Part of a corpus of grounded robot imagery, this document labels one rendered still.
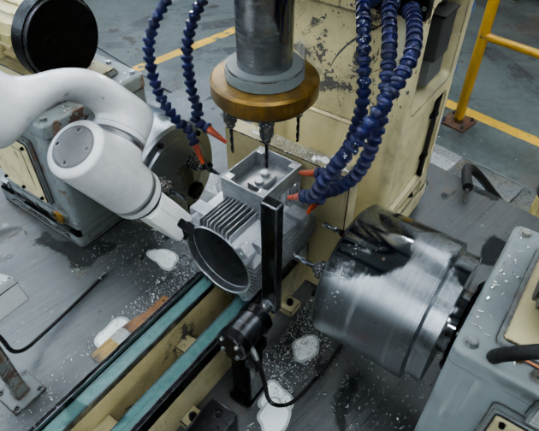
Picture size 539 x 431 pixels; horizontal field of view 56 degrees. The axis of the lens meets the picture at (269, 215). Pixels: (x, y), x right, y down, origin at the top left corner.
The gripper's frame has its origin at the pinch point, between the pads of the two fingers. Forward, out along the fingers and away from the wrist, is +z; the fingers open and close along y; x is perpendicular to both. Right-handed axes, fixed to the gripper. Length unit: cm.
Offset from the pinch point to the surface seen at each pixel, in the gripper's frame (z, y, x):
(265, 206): -14.1, 19.0, 7.6
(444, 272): -1.2, 43.5, 13.2
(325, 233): 20.7, 17.0, 15.1
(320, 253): 26.6, 16.3, 11.7
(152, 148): -0.9, -15.1, 10.6
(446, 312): -0.5, 46.2, 8.1
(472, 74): 183, -10, 168
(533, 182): 197, 43, 126
